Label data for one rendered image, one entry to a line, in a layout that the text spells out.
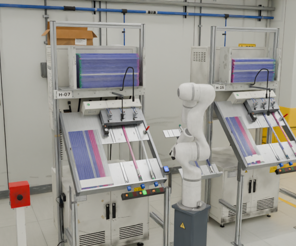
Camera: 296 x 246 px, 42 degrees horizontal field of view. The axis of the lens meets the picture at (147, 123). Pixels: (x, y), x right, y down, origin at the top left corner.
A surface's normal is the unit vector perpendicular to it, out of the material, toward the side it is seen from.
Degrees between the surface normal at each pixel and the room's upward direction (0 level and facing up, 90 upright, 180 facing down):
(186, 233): 90
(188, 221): 90
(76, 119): 43
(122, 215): 90
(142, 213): 90
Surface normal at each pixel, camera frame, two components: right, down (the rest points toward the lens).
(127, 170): 0.29, -0.60
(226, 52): -0.91, 0.07
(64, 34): 0.45, 0.01
